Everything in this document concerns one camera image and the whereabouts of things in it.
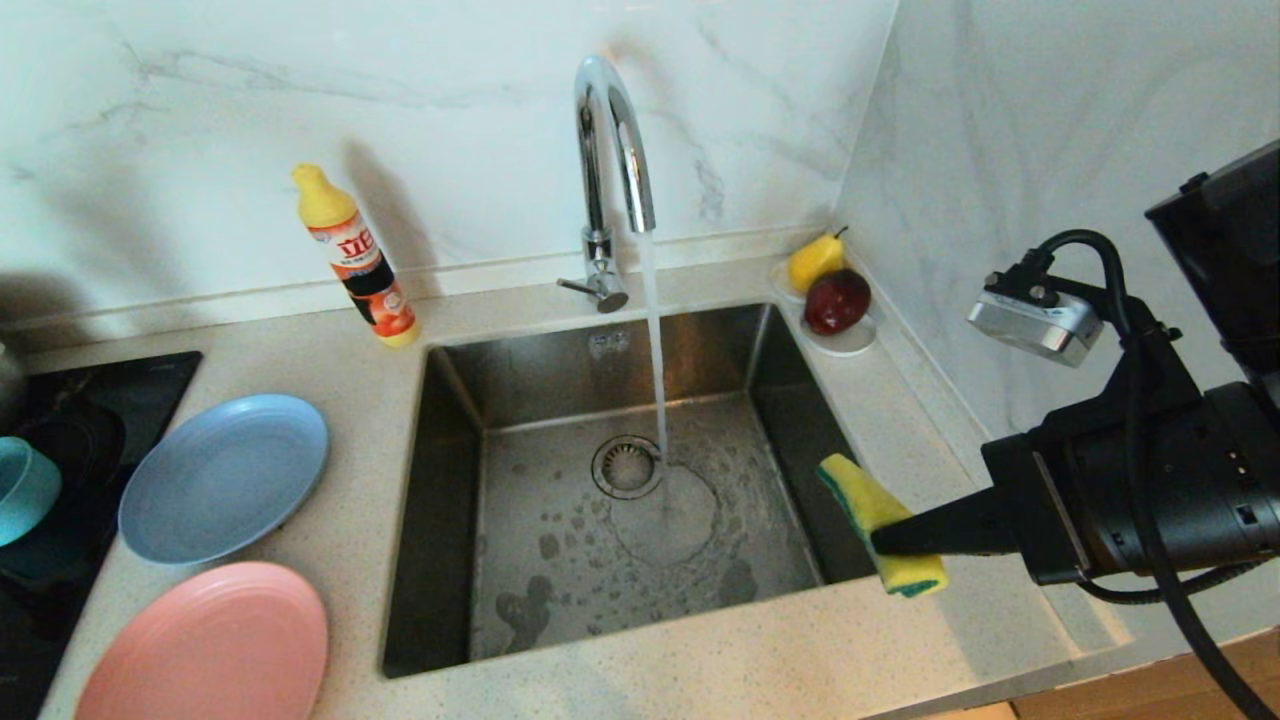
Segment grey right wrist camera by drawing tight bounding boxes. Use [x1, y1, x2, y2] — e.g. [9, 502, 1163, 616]
[966, 262, 1104, 368]

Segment small white dish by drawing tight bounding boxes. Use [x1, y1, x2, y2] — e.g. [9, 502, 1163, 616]
[768, 258, 878, 358]

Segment round metal drain strainer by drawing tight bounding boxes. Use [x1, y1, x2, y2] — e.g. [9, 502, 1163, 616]
[591, 435, 665, 500]

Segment running water stream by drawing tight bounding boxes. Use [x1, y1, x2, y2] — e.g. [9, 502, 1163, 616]
[638, 232, 675, 513]

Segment black glass cooktop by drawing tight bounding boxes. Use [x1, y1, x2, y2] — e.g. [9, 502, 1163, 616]
[0, 352, 203, 720]

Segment stainless steel sink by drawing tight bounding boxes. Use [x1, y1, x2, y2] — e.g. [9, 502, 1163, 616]
[382, 303, 901, 679]

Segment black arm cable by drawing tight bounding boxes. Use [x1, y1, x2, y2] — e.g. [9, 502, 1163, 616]
[1035, 229, 1280, 720]

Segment pink plate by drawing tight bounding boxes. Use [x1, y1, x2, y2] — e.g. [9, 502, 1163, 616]
[75, 561, 329, 720]

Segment thin black cable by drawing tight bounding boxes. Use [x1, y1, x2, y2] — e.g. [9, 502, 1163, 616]
[1078, 558, 1276, 606]

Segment yellow green sponge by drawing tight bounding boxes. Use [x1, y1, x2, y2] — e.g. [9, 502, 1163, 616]
[815, 453, 950, 599]

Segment blue-grey plate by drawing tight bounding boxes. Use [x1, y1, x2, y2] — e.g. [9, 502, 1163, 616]
[118, 393, 330, 566]

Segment yellow-capped detergent bottle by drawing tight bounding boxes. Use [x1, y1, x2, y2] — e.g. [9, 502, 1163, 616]
[292, 164, 421, 349]

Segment teal bowl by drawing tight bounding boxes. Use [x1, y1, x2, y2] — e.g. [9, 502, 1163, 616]
[0, 436, 63, 548]

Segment chrome gooseneck faucet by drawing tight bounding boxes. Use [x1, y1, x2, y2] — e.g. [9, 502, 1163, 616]
[558, 55, 657, 316]

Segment yellow pear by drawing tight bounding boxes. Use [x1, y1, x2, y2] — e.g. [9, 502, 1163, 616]
[787, 227, 849, 295]

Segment dark red apple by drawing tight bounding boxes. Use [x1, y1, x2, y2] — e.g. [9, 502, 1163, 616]
[803, 269, 871, 337]

